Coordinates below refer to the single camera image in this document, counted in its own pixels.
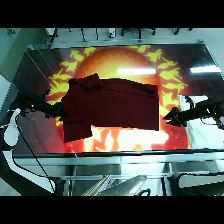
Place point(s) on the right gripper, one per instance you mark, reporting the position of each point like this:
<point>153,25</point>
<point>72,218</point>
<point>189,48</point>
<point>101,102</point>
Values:
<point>178,117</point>

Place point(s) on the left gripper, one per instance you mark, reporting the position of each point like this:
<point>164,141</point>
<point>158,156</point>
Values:
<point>55,109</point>

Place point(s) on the red T-shirt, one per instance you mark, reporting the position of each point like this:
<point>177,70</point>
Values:
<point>113,106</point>

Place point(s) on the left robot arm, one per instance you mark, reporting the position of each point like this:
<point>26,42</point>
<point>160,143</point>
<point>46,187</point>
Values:
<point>31,101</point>

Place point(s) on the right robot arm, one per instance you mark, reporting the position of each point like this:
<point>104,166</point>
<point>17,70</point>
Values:
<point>208,110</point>

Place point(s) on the white garment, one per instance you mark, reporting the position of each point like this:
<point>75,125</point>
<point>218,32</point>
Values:
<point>204,137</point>

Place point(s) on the black office chair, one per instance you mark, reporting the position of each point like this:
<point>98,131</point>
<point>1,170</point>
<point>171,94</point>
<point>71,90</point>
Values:
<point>138,31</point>

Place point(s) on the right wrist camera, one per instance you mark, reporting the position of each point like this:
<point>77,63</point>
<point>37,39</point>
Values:
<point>189,101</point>

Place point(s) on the silver frame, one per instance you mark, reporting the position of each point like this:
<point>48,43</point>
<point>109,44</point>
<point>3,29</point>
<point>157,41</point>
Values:
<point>100,160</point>

